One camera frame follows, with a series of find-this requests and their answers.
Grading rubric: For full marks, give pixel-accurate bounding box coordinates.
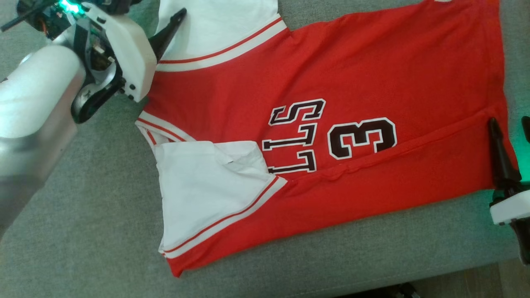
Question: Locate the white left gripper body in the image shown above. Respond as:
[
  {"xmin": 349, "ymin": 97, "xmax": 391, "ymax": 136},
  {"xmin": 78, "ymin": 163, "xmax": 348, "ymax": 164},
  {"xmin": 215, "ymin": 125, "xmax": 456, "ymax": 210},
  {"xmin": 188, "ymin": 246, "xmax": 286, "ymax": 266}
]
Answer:
[{"xmin": 71, "ymin": 2, "xmax": 158, "ymax": 124}]

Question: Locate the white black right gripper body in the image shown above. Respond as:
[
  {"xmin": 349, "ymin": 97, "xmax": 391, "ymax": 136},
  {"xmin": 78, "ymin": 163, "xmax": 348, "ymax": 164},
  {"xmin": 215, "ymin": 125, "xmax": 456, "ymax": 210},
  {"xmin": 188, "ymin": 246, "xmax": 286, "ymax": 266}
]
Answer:
[{"xmin": 490, "ymin": 182, "xmax": 530, "ymax": 265}]

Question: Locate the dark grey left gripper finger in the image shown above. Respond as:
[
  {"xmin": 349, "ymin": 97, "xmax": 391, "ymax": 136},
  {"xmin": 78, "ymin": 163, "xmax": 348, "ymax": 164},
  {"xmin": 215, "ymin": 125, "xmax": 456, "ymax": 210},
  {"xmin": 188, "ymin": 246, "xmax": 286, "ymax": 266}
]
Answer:
[{"xmin": 149, "ymin": 7, "xmax": 187, "ymax": 62}]

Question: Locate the red white basketball jersey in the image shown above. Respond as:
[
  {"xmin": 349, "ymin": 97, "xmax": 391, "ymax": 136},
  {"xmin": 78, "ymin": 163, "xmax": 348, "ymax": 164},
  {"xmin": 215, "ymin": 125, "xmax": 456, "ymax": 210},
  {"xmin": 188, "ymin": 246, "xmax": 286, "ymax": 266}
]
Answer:
[{"xmin": 135, "ymin": 0, "xmax": 520, "ymax": 278}]

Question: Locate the large grey sofa ottoman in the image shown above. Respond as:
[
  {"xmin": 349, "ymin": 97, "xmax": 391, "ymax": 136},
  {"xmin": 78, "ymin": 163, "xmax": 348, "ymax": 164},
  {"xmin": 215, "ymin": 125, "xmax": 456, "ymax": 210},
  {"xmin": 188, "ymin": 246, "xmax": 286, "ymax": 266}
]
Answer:
[{"xmin": 0, "ymin": 0, "xmax": 530, "ymax": 298}]

